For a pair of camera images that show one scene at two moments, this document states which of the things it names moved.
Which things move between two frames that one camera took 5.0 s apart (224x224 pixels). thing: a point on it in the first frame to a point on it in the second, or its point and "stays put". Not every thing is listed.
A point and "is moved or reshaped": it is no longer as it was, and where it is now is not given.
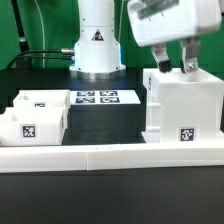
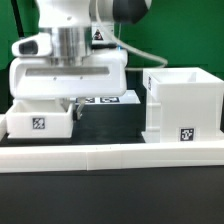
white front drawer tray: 33,126 is moved or reshaped
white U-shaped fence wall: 51,159 stays put
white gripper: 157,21 to 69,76
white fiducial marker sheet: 103,97 stays put
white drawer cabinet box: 183,107 stays put
